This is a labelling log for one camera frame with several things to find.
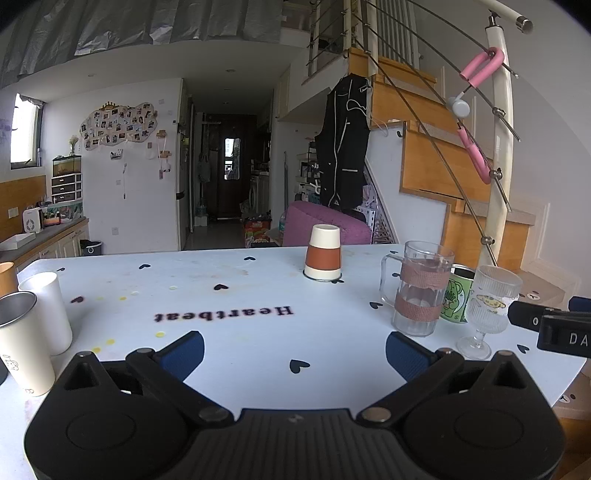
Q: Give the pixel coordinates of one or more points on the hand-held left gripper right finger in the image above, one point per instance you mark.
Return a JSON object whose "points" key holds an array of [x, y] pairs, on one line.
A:
{"points": [[405, 353]]}

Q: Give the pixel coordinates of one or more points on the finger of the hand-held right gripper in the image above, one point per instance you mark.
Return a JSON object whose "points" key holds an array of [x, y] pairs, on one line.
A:
{"points": [[563, 337], [524, 316]]}

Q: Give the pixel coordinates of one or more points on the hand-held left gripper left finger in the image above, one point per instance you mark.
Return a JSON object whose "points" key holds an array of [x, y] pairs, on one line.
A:
{"points": [[184, 353]]}

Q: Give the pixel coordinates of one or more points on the white paper cup brown sleeve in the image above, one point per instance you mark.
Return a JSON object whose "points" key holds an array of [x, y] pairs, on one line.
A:
{"points": [[323, 258]]}

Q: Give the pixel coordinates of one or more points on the tall white cup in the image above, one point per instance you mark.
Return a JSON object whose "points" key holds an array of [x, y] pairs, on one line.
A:
{"points": [[48, 309]]}

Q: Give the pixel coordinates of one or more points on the white cup with steel rim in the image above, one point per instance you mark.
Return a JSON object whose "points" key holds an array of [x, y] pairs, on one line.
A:
{"points": [[23, 350]]}

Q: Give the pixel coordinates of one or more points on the ribbed glass goblet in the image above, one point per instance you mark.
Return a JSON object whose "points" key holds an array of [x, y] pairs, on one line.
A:
{"points": [[491, 300]]}

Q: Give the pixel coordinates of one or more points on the green printed mug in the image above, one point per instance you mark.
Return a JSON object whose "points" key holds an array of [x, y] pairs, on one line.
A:
{"points": [[455, 295]]}

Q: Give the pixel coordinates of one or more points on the black trash bin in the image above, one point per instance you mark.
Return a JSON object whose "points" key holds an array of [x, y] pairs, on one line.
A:
{"points": [[91, 247]]}

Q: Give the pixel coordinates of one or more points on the colourful cardboard box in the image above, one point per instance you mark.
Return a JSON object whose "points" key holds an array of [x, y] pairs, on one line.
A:
{"points": [[257, 230]]}

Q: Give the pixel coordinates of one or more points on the purple armchair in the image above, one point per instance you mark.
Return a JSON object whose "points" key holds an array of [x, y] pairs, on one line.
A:
{"points": [[323, 224]]}

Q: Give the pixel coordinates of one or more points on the plastic water bottle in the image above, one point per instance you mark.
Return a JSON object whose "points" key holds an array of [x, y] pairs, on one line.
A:
{"points": [[282, 226]]}

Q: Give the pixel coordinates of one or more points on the kitchen cabinet counter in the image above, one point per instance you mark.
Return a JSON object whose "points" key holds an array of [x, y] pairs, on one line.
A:
{"points": [[51, 242]]}

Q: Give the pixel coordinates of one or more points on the washing machine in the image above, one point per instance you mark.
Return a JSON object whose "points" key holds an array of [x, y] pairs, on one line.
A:
{"points": [[260, 194]]}

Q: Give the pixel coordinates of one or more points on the dark entrance door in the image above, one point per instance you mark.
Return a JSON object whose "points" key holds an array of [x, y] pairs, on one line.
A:
{"points": [[229, 175]]}

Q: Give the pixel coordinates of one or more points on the wooden staircase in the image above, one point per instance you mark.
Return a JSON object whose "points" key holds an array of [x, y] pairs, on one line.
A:
{"points": [[429, 157]]}

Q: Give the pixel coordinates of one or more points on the small drawer unit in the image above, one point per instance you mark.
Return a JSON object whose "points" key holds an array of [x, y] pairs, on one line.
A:
{"points": [[67, 189]]}

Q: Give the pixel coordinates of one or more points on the white tray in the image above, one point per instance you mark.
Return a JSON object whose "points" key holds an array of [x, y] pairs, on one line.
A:
{"points": [[16, 241]]}

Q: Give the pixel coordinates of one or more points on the white countertop appliance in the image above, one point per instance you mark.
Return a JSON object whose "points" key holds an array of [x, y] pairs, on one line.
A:
{"points": [[32, 219]]}

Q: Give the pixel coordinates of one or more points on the black jacket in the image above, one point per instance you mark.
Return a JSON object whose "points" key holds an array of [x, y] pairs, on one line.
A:
{"points": [[341, 147]]}

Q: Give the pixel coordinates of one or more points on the fish tank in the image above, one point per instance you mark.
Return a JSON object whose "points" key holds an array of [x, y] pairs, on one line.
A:
{"points": [[67, 165]]}

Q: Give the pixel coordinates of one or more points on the pink foam loop with white disc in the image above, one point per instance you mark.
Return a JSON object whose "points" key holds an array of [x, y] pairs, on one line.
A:
{"points": [[480, 69]]}

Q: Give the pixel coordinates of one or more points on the window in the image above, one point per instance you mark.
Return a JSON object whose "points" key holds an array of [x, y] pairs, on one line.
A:
{"points": [[23, 134]]}

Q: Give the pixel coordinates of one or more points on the white stair railing post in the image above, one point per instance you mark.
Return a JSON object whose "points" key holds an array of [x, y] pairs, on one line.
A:
{"points": [[501, 152]]}

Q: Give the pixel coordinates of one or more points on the photo collage wall board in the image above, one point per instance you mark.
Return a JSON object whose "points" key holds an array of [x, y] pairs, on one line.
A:
{"points": [[117, 124]]}

